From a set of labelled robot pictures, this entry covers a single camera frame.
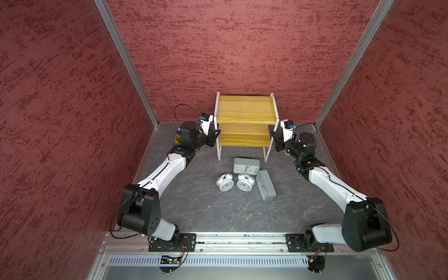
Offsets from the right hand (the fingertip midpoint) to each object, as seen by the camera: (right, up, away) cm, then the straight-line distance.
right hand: (270, 134), depth 83 cm
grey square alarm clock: (-11, -17, +9) cm, 22 cm away
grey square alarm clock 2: (-3, -25, 0) cm, 25 cm away
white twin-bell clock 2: (-12, -24, +2) cm, 27 cm away
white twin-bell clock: (-22, -24, +1) cm, 33 cm away
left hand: (-25, 0, 0) cm, 25 cm away
